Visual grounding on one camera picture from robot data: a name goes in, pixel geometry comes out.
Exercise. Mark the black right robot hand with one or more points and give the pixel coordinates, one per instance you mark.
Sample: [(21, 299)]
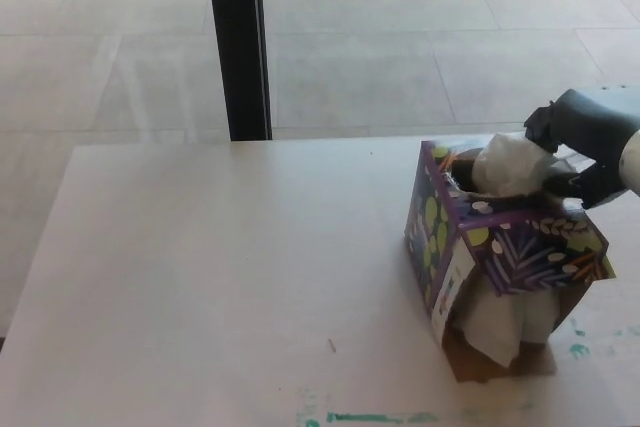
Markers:
[(590, 127)]

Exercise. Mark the white top tissue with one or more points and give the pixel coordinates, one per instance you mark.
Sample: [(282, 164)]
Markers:
[(510, 167)]

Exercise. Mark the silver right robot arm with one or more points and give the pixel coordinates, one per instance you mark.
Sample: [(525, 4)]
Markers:
[(632, 162)]

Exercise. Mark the purple floral tissue box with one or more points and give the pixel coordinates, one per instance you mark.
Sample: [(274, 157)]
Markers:
[(525, 252)]

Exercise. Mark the white tissue stack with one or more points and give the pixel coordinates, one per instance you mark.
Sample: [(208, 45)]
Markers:
[(495, 322)]

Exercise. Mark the black window frame post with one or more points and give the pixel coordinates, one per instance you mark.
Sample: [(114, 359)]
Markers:
[(239, 47)]

